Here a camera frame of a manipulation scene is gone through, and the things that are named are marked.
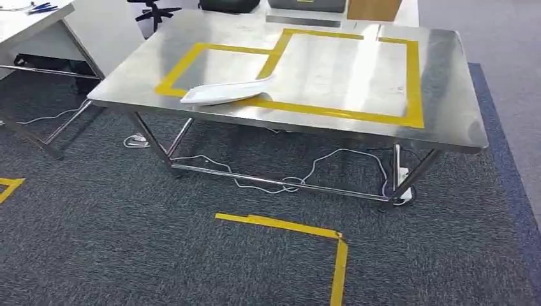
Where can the black office chair base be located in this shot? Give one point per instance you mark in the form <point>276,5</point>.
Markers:
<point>154,12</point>

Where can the stainless steel table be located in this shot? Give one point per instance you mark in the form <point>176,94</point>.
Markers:
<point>444,105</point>

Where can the grey case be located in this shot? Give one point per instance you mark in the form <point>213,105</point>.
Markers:
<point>304,5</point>

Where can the black case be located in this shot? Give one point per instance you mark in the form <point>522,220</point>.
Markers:
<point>228,5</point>

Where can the yellow floor tape angle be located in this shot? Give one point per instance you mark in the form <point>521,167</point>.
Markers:
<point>338,274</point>

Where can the white plastic cover part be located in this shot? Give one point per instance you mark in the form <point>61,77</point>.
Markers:
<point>219,93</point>

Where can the white desk with steel legs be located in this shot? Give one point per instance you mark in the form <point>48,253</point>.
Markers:
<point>105,33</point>

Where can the blue pen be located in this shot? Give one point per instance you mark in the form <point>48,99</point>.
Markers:
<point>42,11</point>
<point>42,5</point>

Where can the brown board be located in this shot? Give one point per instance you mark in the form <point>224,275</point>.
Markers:
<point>374,8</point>

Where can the white power strip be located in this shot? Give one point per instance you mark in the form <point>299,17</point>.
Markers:
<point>137,141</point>
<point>403,175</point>

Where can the yellow floor tape piece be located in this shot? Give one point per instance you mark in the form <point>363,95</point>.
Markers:
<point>10,182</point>

